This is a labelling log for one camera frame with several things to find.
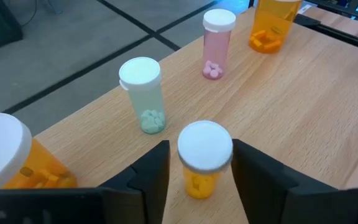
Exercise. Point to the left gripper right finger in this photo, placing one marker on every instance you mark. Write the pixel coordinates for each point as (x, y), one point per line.
(269, 193)

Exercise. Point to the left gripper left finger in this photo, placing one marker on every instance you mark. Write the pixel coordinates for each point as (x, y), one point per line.
(141, 193)

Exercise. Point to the green medicine bottle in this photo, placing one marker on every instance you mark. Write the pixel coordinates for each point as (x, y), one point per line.
(140, 73)

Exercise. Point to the pink medicine bottle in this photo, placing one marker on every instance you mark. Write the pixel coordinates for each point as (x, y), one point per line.
(219, 20)

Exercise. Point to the wooden shelf with black frame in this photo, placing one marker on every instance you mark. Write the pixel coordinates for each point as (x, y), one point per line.
(291, 109)

